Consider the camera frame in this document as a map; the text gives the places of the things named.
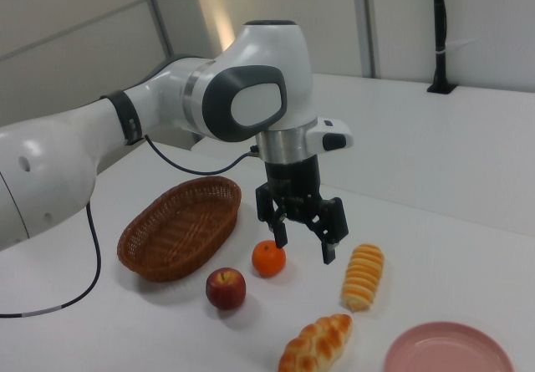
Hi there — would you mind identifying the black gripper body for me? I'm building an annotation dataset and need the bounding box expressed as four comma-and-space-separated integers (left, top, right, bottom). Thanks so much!
262, 156, 324, 223

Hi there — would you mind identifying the orange mandarin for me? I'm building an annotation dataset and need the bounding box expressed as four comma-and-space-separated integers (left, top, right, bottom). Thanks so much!
251, 240, 288, 278

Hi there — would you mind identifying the striped bread roll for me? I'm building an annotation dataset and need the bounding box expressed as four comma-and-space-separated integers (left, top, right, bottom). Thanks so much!
340, 243, 385, 312

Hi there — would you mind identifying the red apple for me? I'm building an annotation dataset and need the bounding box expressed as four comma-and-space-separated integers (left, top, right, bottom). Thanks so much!
205, 267, 247, 311

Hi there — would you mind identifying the braided bread loaf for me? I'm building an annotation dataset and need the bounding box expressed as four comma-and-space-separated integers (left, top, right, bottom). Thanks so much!
278, 313, 354, 372

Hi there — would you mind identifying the brown woven basket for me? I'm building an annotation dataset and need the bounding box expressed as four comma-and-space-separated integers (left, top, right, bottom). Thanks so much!
116, 175, 243, 283

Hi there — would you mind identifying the pink plate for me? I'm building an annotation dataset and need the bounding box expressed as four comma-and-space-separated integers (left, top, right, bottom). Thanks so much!
383, 321, 515, 372

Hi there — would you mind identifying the black pole stand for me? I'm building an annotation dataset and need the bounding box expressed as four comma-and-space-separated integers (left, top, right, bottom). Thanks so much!
425, 0, 458, 94

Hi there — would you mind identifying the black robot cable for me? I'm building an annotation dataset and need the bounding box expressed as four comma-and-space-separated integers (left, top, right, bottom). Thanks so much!
0, 135, 258, 319

